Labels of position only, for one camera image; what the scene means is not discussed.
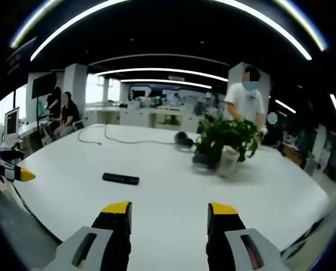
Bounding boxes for black headphones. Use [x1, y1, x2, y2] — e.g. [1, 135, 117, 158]
[174, 131, 194, 149]

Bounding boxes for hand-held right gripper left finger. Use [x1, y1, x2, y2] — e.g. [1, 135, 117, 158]
[39, 201, 133, 271]

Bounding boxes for computer monitor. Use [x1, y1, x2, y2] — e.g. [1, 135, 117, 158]
[3, 107, 20, 142]

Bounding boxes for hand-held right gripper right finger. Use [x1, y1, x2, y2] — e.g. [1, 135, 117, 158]
[206, 202, 290, 271]

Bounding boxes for white plant pot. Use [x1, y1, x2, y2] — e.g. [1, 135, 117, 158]
[217, 145, 240, 178]

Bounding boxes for green potted plant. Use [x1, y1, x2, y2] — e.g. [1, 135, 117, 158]
[195, 116, 262, 163]

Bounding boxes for black plant pot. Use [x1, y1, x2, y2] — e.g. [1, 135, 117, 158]
[192, 149, 222, 169]

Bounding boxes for grey cable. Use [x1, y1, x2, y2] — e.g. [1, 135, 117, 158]
[77, 124, 176, 146]

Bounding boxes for white counter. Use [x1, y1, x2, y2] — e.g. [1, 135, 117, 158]
[85, 105, 205, 131]

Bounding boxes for black wall screen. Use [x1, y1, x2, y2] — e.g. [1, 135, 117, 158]
[31, 72, 58, 99]

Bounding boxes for black remote control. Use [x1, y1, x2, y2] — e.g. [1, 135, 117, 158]
[102, 172, 140, 186]

